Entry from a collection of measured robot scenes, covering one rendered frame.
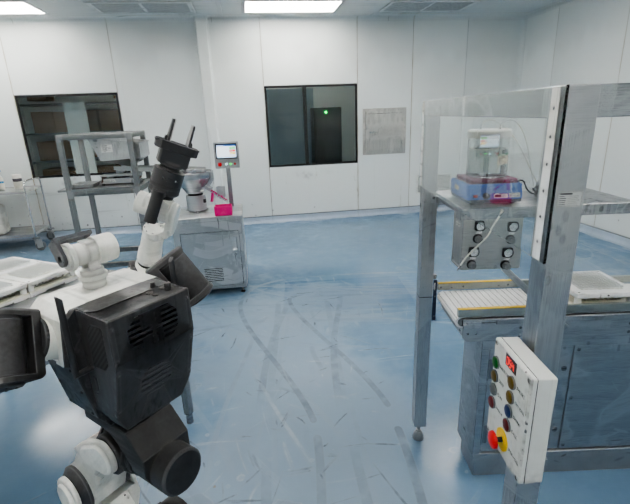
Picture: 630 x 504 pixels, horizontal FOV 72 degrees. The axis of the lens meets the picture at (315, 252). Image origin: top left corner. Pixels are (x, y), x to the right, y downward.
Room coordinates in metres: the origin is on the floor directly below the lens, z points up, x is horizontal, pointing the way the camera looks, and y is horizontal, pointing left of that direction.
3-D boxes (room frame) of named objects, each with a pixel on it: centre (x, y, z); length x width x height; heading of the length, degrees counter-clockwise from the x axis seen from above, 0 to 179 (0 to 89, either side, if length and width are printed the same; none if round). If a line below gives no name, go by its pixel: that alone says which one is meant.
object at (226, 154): (4.23, 0.81, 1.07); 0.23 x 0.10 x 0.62; 98
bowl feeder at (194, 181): (4.10, 1.05, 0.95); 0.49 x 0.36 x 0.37; 98
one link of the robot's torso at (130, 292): (0.91, 0.47, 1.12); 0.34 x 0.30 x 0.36; 145
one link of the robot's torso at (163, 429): (0.89, 0.44, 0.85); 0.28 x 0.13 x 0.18; 55
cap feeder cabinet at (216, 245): (4.05, 0.99, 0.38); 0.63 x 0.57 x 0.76; 98
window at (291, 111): (6.79, -0.04, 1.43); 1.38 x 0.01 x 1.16; 98
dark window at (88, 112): (6.31, 3.30, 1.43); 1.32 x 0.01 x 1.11; 98
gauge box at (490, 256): (1.53, -0.64, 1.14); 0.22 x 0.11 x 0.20; 90
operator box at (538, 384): (0.80, -0.44, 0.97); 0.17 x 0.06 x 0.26; 0
